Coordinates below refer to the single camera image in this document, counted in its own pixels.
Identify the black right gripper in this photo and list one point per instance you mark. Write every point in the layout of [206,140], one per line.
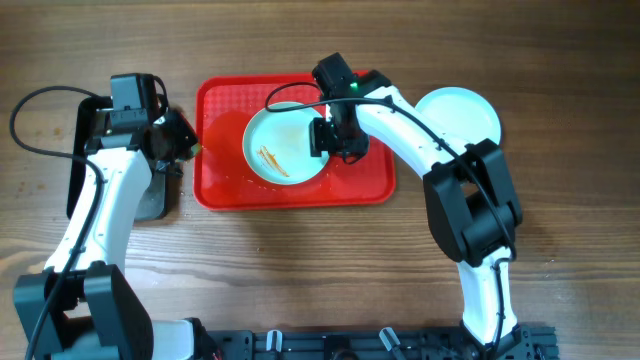
[321,141]

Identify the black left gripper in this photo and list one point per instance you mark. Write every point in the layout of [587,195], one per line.
[185,138]

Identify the green and yellow sponge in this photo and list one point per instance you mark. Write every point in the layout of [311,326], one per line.
[195,149]

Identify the light blue plate top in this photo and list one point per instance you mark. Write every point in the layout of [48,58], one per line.
[277,147]

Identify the light blue plate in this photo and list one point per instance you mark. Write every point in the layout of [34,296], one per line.
[462,112]
[277,147]

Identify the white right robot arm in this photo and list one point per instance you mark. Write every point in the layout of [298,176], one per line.
[471,202]

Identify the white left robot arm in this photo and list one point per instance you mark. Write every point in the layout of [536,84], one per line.
[81,306]

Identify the red serving tray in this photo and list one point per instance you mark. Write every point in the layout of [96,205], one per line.
[223,180]

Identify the black water tray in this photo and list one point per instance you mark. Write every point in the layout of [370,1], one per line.
[154,202]

